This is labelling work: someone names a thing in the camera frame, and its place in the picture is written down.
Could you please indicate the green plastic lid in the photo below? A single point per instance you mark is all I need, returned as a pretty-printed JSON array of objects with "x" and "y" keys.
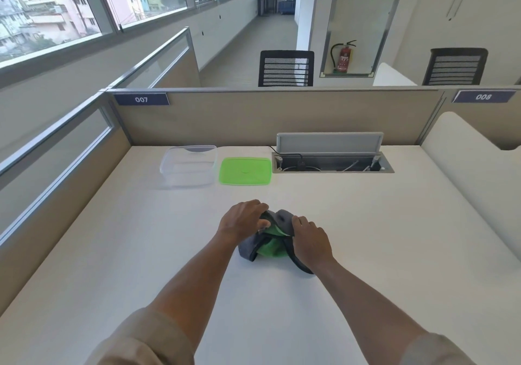
[{"x": 245, "y": 171}]

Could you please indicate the grey and green cloth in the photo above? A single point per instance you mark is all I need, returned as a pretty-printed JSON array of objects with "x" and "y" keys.
[{"x": 273, "y": 236}]

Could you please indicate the beige shirt sleeve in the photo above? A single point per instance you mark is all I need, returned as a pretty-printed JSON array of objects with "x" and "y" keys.
[
  {"x": 142, "y": 340},
  {"x": 435, "y": 350}
]

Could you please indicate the beige desk partition panel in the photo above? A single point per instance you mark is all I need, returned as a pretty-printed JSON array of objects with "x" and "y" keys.
[{"x": 276, "y": 117}]

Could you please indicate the black mesh office chair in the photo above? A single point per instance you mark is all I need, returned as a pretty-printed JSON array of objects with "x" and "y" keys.
[
  {"x": 286, "y": 68},
  {"x": 455, "y": 66}
]

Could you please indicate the white curved desk divider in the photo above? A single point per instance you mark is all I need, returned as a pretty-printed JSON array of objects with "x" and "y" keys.
[{"x": 472, "y": 173}]

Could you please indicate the blue desk number label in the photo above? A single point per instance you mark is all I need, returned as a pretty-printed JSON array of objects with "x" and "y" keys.
[
  {"x": 483, "y": 96},
  {"x": 141, "y": 99}
]

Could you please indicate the person's left hand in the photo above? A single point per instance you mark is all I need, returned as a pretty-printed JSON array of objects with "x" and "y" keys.
[{"x": 240, "y": 219}]

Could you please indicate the person's right fingers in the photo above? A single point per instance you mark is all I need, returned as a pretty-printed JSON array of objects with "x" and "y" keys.
[{"x": 300, "y": 225}]

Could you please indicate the black metal rack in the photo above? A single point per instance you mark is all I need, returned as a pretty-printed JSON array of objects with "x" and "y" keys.
[{"x": 271, "y": 1}]

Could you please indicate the person's right hand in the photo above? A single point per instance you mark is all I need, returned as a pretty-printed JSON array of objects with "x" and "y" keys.
[{"x": 311, "y": 240}]

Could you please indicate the person's left fingers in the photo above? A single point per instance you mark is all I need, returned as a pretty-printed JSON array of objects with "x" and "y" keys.
[{"x": 262, "y": 216}]

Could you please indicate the red fire extinguisher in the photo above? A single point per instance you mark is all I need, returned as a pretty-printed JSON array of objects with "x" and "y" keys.
[{"x": 344, "y": 58}]

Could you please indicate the clear plastic container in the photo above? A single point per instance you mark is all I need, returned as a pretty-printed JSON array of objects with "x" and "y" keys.
[{"x": 189, "y": 166}]

